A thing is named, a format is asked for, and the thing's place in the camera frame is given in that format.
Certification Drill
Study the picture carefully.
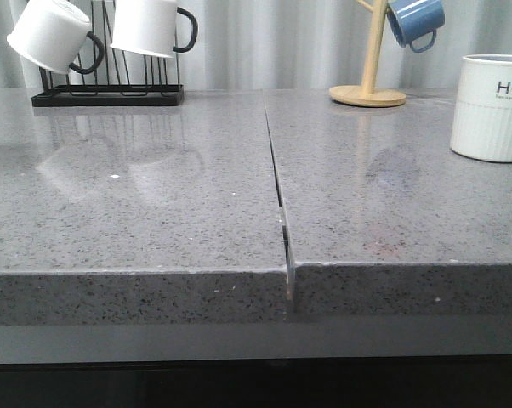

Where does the white HOME ribbed mug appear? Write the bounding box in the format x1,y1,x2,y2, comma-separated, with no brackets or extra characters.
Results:
450,54,512,163

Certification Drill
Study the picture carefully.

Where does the wooden mug tree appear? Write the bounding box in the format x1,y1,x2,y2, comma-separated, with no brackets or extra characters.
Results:
328,0,407,108

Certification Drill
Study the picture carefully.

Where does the blue enamel mug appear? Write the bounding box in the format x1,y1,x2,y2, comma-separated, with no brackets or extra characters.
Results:
387,0,445,54

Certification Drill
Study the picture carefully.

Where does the black wire mug rack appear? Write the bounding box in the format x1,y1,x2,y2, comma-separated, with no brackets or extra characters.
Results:
31,1,184,107

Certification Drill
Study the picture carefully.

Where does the white mug black handle right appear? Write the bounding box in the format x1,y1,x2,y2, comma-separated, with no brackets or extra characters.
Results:
111,0,199,59

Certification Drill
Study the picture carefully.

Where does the white mug black handle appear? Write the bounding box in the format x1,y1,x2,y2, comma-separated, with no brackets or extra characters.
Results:
111,0,199,59
7,0,105,75

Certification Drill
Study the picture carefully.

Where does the white mug black handle left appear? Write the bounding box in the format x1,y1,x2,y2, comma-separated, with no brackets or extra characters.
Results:
7,0,105,75

